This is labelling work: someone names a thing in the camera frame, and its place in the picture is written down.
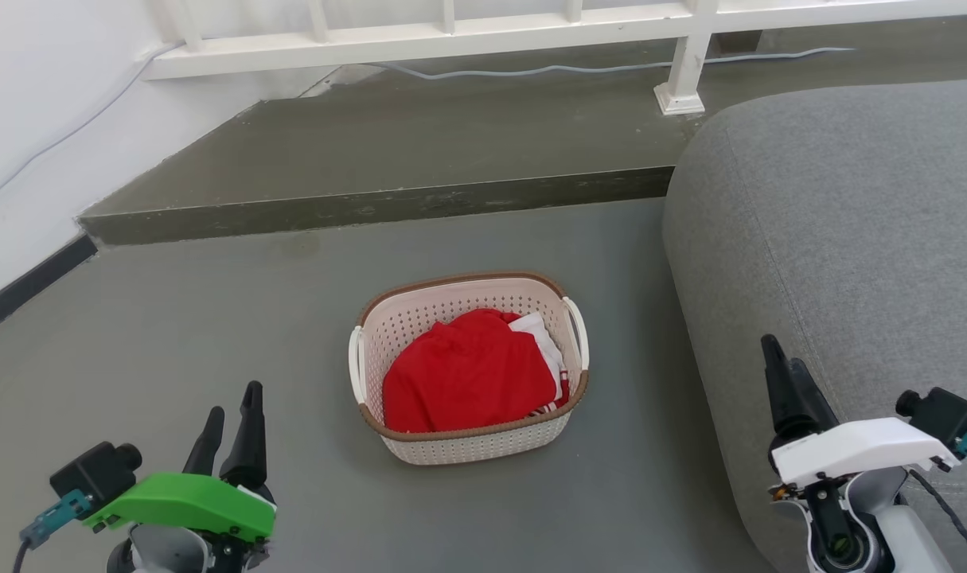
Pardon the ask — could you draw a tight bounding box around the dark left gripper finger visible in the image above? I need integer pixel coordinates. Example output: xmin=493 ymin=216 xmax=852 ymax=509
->
xmin=219 ymin=380 xmax=271 ymax=489
xmin=182 ymin=406 xmax=226 ymax=478

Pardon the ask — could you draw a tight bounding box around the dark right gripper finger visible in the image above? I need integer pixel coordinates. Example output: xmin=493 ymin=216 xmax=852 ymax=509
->
xmin=790 ymin=360 xmax=840 ymax=435
xmin=760 ymin=334 xmax=807 ymax=447

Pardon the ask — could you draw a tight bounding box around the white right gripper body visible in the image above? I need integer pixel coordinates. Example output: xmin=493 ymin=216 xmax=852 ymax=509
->
xmin=770 ymin=418 xmax=961 ymax=489

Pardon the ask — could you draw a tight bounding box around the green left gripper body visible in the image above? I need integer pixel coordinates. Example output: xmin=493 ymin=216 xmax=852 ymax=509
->
xmin=83 ymin=472 xmax=277 ymax=543

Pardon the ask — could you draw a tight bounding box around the white perforated laundry basket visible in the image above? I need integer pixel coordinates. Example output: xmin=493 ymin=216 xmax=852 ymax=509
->
xmin=348 ymin=271 xmax=591 ymax=466

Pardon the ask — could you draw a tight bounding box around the grey fabric sofa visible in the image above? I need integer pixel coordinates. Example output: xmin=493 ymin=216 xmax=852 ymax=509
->
xmin=662 ymin=78 xmax=967 ymax=573

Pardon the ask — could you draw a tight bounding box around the red garment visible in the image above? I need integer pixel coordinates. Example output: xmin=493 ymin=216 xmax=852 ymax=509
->
xmin=382 ymin=309 xmax=570 ymax=435

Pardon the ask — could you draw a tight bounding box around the black baseboard strip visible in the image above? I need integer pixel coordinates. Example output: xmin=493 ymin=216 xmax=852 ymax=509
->
xmin=0 ymin=235 xmax=99 ymax=339

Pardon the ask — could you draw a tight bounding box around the white garment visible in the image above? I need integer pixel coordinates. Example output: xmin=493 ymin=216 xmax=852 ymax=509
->
xmin=509 ymin=312 xmax=570 ymax=415

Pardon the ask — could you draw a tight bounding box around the dark grey pillar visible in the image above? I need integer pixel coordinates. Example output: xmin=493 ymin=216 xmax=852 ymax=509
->
xmin=716 ymin=30 xmax=763 ymax=56

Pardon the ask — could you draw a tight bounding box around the white railing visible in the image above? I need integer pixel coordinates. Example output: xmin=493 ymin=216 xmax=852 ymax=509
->
xmin=141 ymin=0 xmax=967 ymax=116

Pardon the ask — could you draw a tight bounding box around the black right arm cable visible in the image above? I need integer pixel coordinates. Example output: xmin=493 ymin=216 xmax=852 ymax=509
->
xmin=907 ymin=470 xmax=967 ymax=573

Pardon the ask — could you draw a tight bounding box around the thin white wall cable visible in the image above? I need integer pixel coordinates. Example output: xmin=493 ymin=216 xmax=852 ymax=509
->
xmin=0 ymin=43 xmax=183 ymax=210

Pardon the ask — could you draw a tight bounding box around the grey floor cable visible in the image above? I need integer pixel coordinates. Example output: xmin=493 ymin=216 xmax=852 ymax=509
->
xmin=370 ymin=47 xmax=856 ymax=81

